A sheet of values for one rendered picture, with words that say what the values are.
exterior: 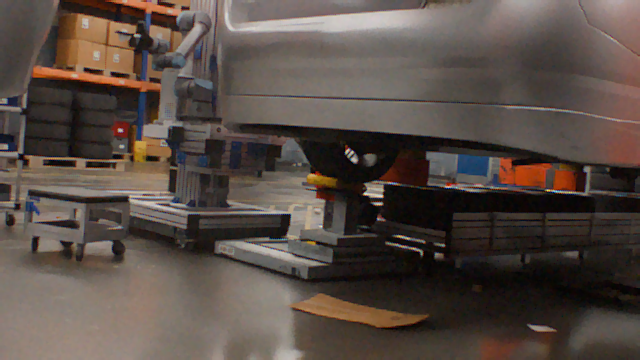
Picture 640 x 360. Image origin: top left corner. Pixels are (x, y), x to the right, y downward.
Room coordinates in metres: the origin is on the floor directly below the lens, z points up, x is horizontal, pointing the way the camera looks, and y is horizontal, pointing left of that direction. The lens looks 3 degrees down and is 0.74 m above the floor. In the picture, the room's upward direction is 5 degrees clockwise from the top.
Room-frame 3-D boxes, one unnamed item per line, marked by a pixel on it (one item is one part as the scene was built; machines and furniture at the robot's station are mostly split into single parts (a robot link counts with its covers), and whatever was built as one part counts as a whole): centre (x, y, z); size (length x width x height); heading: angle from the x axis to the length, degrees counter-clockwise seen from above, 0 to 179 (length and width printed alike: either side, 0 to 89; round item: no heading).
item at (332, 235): (4.34, -0.16, 0.32); 0.40 x 0.30 x 0.28; 134
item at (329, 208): (4.70, -0.24, 0.26); 0.42 x 0.18 x 0.35; 44
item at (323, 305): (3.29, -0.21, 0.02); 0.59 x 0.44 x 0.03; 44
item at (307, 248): (4.34, -0.16, 0.13); 0.50 x 0.36 x 0.10; 134
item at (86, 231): (4.17, 1.29, 0.17); 0.43 x 0.36 x 0.34; 65
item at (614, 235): (5.60, -1.39, 0.14); 2.47 x 0.85 x 0.27; 134
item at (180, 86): (4.86, 0.90, 1.19); 0.15 x 0.12 x 0.55; 60
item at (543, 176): (6.13, -1.82, 0.69); 0.52 x 0.17 x 0.35; 44
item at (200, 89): (4.80, 0.79, 0.98); 0.13 x 0.12 x 0.14; 60
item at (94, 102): (11.23, 3.70, 0.55); 1.40 x 0.80 x 1.09; 138
